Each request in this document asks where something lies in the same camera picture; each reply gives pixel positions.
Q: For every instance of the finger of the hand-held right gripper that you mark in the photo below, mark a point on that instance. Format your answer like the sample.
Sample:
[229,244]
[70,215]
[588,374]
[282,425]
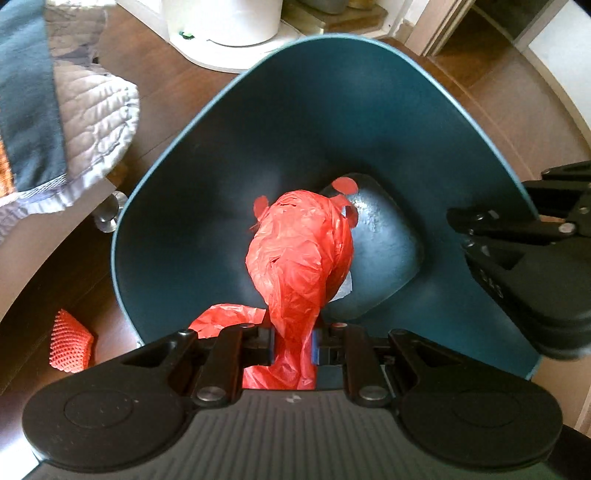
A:
[512,224]
[561,187]

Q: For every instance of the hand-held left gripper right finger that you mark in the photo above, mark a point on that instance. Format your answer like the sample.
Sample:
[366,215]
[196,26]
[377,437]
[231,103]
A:
[316,346]

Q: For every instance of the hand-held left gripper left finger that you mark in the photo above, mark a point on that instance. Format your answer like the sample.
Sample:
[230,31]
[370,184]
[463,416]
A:
[257,347]

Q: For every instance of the red plastic bag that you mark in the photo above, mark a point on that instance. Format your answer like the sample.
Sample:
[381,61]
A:
[295,258]

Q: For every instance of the orange foam fruit net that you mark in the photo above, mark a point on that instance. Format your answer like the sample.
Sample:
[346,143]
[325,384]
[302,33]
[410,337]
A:
[69,342]

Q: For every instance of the teal plastic trash bin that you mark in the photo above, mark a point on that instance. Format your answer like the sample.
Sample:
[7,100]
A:
[286,138]

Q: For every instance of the white cabinet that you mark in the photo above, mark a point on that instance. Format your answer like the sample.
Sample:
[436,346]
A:
[561,60]

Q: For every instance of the metal bed leg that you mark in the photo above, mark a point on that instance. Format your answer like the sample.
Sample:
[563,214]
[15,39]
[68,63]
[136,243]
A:
[110,214]

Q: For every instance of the stack of wooden boards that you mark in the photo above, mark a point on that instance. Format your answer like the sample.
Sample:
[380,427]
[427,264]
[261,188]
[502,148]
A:
[341,25]

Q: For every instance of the white quilted bed cover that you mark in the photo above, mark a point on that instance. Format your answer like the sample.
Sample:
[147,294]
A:
[92,120]

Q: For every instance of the white round appliance base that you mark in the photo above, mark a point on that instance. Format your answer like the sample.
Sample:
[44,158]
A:
[258,53]

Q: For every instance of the white cylindrical appliance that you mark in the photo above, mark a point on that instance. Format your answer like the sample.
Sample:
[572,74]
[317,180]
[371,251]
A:
[221,21]

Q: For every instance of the teal and orange blanket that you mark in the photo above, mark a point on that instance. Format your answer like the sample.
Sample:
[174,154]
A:
[27,92]

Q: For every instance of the white door frame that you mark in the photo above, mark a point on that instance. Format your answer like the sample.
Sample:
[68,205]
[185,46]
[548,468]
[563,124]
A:
[434,25]

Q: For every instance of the white bed frame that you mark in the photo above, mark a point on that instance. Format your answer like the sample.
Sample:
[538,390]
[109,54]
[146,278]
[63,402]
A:
[51,240]

